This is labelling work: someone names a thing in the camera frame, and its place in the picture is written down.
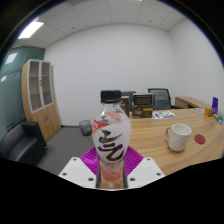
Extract purple standing card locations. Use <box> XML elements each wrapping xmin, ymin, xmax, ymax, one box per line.
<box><xmin>211</xmin><ymin>96</ymin><xmax>219</xmax><ymax>115</ymax></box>

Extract round white disc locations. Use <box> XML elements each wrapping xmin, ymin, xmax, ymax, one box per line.
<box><xmin>193</xmin><ymin>107</ymin><xmax>206</xmax><ymax>115</ymax></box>

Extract small dark brown box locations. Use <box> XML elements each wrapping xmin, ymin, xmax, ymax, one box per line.
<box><xmin>120</xmin><ymin>95</ymin><xmax>131</xmax><ymax>118</ymax></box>

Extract clear drink bottle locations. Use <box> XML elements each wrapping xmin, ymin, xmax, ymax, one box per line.
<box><xmin>91</xmin><ymin>89</ymin><xmax>132</xmax><ymax>190</ymax></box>

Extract low wooden side desk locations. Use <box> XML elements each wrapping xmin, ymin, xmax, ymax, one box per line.
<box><xmin>174</xmin><ymin>96</ymin><xmax>211</xmax><ymax>110</ymax></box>

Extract ceiling light panels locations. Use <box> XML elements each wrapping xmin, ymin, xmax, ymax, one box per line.
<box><xmin>3</xmin><ymin>21</ymin><xmax>45</xmax><ymax>83</ymax></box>

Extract white printed leaflet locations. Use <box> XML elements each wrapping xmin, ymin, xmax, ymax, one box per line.
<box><xmin>151</xmin><ymin>110</ymin><xmax>176</xmax><ymax>120</ymax></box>

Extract wooden glass-door shelf cabinet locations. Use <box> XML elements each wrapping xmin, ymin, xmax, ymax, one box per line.
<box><xmin>21</xmin><ymin>58</ymin><xmax>62</xmax><ymax>141</ymax></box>

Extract black leather sofa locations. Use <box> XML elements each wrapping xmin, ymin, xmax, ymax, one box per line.
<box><xmin>0</xmin><ymin>120</ymin><xmax>48</xmax><ymax>167</ymax></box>

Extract orange cardboard box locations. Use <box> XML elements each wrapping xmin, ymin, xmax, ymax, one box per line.
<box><xmin>204</xmin><ymin>107</ymin><xmax>214</xmax><ymax>118</ymax></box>

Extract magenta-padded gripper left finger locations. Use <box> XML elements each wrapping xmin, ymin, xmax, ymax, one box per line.
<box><xmin>58</xmin><ymin>145</ymin><xmax>103</xmax><ymax>189</ymax></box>

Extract flat round red coaster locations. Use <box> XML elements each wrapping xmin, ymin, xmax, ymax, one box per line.
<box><xmin>194</xmin><ymin>133</ymin><xmax>206</xmax><ymax>145</ymax></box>

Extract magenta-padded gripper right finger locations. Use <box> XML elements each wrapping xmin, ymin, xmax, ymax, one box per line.
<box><xmin>123</xmin><ymin>145</ymin><xmax>166</xmax><ymax>189</ymax></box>

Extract black mesh office chair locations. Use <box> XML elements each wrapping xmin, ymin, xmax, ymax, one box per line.
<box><xmin>147</xmin><ymin>87</ymin><xmax>173</xmax><ymax>111</ymax></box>

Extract grey mesh waste bin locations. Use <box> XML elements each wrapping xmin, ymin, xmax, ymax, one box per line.
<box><xmin>78</xmin><ymin>119</ymin><xmax>92</xmax><ymax>137</ymax></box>

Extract white ceramic mug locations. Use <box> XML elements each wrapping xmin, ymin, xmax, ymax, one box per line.
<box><xmin>165</xmin><ymin>123</ymin><xmax>193</xmax><ymax>153</ymax></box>

